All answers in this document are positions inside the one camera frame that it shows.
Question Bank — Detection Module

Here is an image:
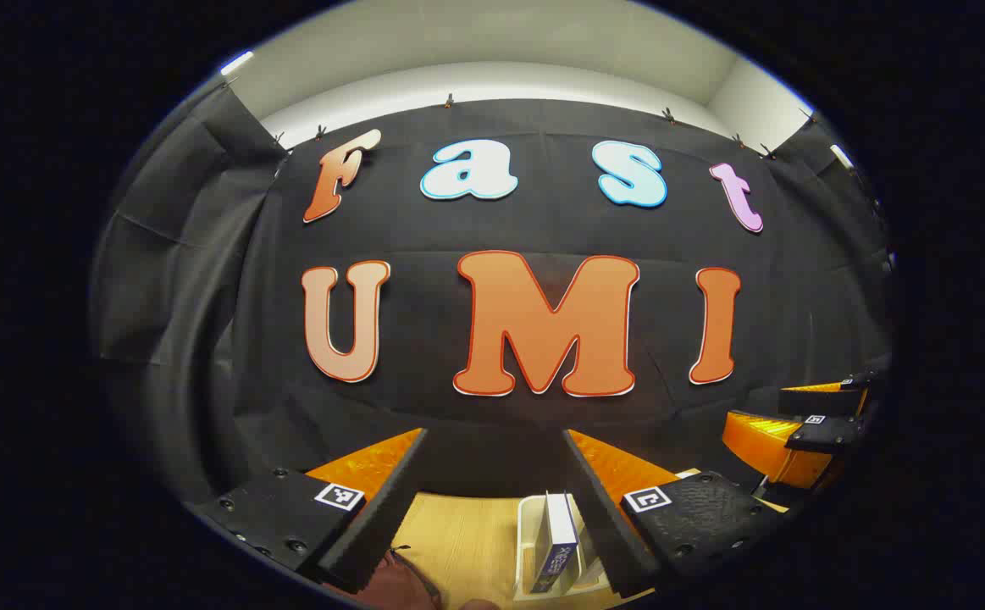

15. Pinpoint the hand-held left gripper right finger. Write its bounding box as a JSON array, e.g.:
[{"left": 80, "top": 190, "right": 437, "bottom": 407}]
[{"left": 561, "top": 428, "right": 789, "bottom": 600}]

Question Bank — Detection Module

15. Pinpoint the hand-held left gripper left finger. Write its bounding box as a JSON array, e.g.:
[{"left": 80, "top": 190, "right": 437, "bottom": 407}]
[{"left": 191, "top": 427, "right": 431, "bottom": 595}]

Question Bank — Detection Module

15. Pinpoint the blue book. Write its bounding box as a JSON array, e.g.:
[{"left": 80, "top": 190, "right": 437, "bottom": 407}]
[{"left": 530, "top": 491, "right": 583, "bottom": 596}]

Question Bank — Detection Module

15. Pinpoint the red schoolbag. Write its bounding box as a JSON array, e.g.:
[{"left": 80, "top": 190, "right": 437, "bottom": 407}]
[{"left": 348, "top": 546, "right": 444, "bottom": 610}]

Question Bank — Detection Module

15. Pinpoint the white bookshelf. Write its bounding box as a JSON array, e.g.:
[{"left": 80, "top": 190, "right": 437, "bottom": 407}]
[{"left": 515, "top": 493, "right": 616, "bottom": 604}]

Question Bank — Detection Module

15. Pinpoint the black backdrop cloth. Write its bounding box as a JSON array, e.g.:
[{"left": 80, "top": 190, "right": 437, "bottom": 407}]
[{"left": 90, "top": 80, "right": 895, "bottom": 509}]

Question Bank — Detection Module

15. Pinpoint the row of black cloth clips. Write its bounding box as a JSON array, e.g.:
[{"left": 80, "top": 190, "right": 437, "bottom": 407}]
[{"left": 217, "top": 76, "right": 823, "bottom": 162}]

